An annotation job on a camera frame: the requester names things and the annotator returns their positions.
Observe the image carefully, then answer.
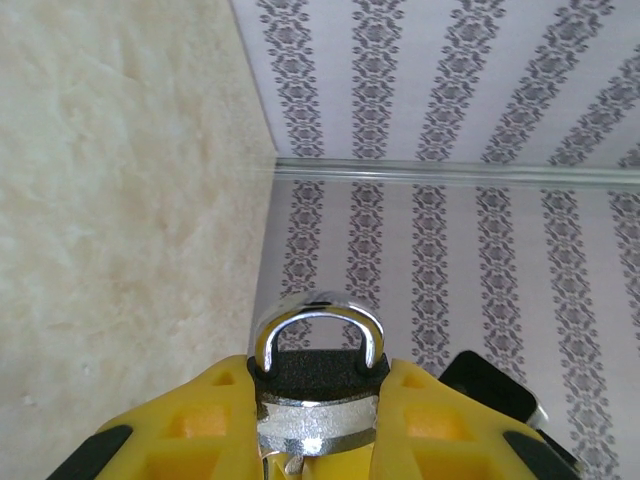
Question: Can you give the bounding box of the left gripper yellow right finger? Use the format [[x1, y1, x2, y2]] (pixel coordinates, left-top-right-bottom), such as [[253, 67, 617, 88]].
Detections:
[[369, 357, 581, 480]]

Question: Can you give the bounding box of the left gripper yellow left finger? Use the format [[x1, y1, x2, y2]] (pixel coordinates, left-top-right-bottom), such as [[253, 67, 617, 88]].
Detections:
[[47, 352, 265, 480]]

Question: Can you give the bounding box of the small dark padlock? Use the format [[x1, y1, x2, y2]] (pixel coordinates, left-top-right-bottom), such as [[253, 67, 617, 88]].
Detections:
[[247, 289, 394, 459]]

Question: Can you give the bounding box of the aluminium frame post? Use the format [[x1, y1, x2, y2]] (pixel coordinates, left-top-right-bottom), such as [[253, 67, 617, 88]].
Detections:
[[273, 156, 640, 190]]

